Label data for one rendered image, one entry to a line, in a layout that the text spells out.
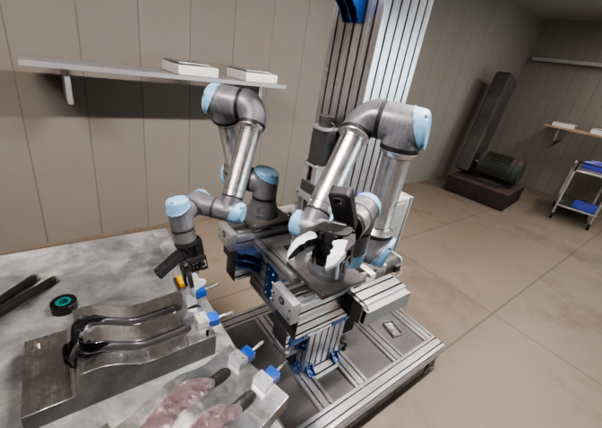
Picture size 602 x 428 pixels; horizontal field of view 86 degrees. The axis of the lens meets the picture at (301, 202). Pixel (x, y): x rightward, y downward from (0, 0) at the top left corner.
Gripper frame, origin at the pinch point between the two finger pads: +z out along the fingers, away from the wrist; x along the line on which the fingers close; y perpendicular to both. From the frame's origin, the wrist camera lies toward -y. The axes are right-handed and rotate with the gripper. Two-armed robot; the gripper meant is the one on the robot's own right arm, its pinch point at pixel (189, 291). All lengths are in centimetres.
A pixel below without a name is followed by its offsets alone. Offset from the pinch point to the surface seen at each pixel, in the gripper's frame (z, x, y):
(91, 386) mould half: 4.4, -17.7, -32.9
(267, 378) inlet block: 12.6, -38.6, 8.8
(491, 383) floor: 126, -48, 163
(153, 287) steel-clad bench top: 9.5, 25.2, -8.7
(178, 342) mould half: 6.2, -14.9, -9.3
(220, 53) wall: -88, 203, 109
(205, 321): 4.4, -13.6, 0.3
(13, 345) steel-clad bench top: 5, 15, -52
